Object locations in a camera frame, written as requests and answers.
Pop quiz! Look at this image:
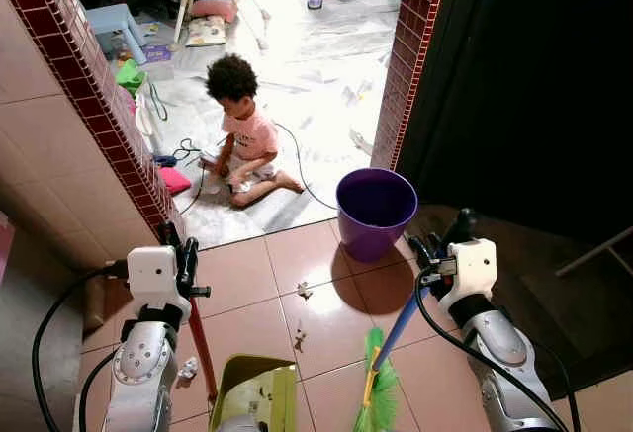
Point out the yellow-green dustpan with red handle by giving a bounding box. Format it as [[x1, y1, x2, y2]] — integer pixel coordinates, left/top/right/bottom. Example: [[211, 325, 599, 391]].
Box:
[[186, 299, 300, 432]]

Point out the green broom with blue handle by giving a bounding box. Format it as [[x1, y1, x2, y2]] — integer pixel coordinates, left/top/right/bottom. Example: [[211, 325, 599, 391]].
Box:
[[353, 287, 424, 432]]

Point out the purple plastic bucket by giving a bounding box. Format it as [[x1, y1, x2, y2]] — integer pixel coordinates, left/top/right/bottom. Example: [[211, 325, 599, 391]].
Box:
[[335, 167, 419, 264]]

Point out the red pink cloth item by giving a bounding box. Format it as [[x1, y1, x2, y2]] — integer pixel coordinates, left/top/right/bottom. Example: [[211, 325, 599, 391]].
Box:
[[157, 165, 193, 197]]

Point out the child in pink shirt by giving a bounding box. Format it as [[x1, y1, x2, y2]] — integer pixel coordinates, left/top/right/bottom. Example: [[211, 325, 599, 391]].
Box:
[[201, 52, 307, 210]]

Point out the grey metal rod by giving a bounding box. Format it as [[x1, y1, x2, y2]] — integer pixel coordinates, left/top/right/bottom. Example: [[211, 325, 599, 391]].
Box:
[[553, 224, 633, 278]]

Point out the green plastic bag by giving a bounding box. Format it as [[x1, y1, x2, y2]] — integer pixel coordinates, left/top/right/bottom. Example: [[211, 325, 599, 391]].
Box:
[[115, 58, 148, 96]]

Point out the small purple box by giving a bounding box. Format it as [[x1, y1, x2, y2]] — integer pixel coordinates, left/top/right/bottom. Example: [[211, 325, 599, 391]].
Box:
[[142, 44, 175, 64]]

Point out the patterned picture book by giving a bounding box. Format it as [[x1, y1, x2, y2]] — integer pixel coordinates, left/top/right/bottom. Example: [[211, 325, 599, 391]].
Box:
[[184, 16, 229, 48]]

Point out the light blue plastic chair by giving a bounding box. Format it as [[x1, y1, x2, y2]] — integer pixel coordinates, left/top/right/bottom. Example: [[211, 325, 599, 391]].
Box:
[[83, 3, 150, 66]]

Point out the pink cushion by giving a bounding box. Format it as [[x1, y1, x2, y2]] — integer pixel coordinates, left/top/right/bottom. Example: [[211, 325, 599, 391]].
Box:
[[189, 0, 239, 24]]

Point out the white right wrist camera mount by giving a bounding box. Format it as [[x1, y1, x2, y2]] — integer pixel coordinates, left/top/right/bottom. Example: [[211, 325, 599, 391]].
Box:
[[438, 238, 498, 306]]

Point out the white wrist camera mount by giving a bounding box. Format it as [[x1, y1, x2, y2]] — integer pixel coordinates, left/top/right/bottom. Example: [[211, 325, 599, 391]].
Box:
[[438, 238, 498, 306], [126, 244, 192, 324]]

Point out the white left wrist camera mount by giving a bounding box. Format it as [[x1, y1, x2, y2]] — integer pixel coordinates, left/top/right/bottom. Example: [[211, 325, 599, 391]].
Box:
[[126, 244, 192, 324]]

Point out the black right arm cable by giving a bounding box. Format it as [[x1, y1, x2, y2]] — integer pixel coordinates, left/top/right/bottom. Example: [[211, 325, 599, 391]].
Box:
[[413, 270, 557, 432]]

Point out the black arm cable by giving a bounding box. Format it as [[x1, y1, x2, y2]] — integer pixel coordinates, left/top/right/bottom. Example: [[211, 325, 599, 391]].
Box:
[[413, 270, 557, 432], [31, 262, 131, 432]]

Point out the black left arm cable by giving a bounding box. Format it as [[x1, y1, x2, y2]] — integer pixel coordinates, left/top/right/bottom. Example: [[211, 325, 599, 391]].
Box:
[[31, 262, 131, 432]]

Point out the thin black floor cable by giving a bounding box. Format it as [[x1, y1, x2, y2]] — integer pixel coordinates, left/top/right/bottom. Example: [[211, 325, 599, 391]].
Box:
[[271, 120, 343, 212]]

